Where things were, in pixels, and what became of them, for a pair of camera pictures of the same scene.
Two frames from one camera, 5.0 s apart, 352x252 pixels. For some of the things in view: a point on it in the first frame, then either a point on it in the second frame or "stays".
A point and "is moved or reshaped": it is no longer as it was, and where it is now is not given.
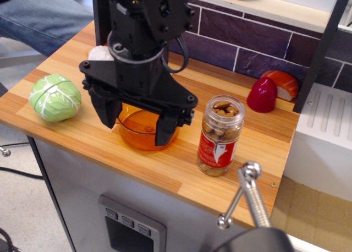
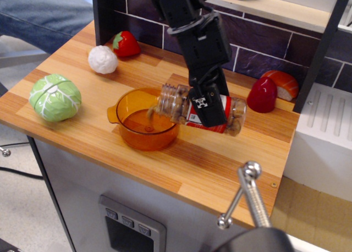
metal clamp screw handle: [248, 173] stays
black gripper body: [140, 78] -> [205, 48]
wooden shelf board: [265, 4] stays
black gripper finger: [108, 109] -> [207, 100]
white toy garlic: [101, 53] stays
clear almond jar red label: [222, 125] is moved or reshaped
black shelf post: [323, 47] stays
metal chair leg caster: [6, 152] stays
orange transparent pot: [137, 127] stays
